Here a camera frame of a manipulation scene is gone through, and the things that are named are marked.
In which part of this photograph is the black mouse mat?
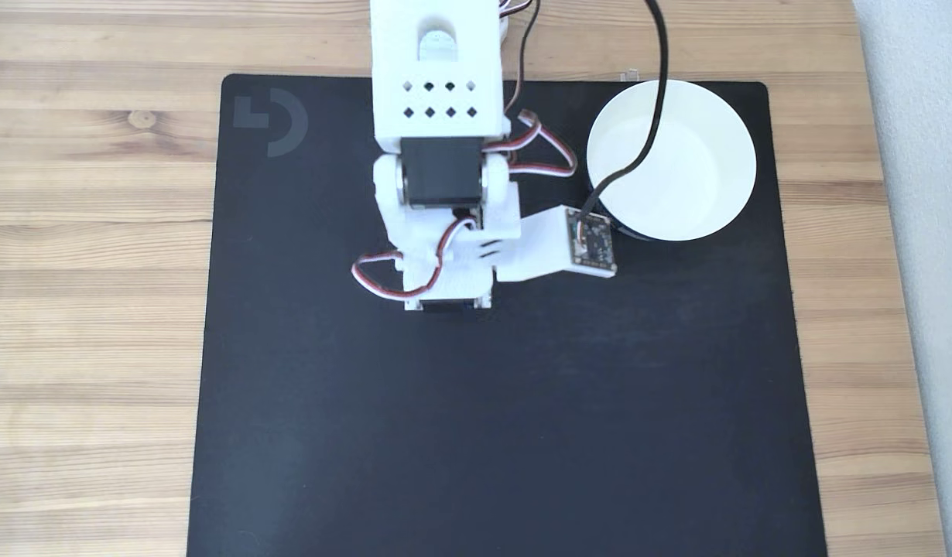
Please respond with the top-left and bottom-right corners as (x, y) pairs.
(186, 73), (829, 557)

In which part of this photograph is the white paper bowl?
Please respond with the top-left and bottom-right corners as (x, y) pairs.
(586, 79), (758, 242)

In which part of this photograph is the camera module on white bracket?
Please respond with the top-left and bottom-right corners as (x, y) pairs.
(495, 205), (620, 284)

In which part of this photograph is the black camera cable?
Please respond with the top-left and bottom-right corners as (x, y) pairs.
(580, 0), (671, 224)

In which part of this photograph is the red white servo wire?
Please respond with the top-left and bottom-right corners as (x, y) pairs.
(484, 108), (579, 179)
(351, 217), (478, 299)

